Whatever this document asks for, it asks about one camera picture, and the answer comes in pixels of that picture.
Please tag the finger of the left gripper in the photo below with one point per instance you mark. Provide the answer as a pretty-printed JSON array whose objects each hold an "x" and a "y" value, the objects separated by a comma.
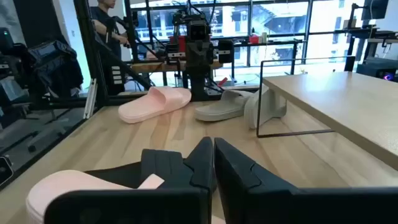
[
  {"x": 207, "y": 66},
  {"x": 194, "y": 66}
]

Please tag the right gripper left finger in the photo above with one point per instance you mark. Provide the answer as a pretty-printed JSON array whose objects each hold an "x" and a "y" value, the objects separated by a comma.
[{"x": 186, "y": 205}]

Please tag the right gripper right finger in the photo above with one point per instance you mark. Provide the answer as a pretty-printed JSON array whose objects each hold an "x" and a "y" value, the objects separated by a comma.
[{"x": 248, "y": 199}]

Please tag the grey rubber slide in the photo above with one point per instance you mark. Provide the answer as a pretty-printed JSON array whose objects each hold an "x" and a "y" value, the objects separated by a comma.
[
  {"x": 217, "y": 110},
  {"x": 267, "y": 109}
]

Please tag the pink rubber slide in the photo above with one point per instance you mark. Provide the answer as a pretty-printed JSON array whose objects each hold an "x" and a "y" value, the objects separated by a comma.
[{"x": 149, "y": 105}]

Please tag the pink cup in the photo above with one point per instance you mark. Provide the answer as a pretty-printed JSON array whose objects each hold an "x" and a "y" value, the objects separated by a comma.
[{"x": 62, "y": 183}]

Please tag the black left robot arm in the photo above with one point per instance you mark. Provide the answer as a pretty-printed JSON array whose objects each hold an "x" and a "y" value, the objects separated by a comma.
[{"x": 199, "y": 87}]

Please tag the red container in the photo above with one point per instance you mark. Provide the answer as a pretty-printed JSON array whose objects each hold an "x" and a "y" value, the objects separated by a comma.
[{"x": 180, "y": 42}]

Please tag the small red box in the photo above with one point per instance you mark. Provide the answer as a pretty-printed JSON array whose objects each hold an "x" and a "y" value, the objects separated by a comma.
[{"x": 253, "y": 39}]

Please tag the wooden background table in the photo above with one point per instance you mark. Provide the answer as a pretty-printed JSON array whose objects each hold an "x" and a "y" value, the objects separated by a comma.
[{"x": 149, "y": 66}]

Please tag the person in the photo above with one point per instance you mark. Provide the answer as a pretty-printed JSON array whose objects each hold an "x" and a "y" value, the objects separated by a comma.
[{"x": 102, "y": 18}]

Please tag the silver aluminium bar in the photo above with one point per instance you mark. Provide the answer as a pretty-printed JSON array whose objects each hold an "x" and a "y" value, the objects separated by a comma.
[{"x": 90, "y": 99}]

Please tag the black office chair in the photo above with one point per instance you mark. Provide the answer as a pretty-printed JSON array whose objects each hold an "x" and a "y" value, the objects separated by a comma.
[{"x": 53, "y": 65}]

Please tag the black computer case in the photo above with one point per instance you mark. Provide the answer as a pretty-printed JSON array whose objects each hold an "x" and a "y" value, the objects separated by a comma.
[{"x": 377, "y": 70}]

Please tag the black monitor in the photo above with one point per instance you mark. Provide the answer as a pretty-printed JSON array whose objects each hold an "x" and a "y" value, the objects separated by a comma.
[{"x": 374, "y": 9}]

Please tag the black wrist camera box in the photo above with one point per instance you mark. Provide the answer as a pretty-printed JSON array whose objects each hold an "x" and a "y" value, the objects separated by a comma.
[{"x": 199, "y": 31}]

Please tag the black metal rig frame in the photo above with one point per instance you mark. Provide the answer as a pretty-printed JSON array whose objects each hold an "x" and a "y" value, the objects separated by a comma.
[{"x": 90, "y": 56}]

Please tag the wooden shelf with black frame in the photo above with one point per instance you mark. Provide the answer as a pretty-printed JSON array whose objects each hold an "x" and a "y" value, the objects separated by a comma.
[{"x": 342, "y": 102}]

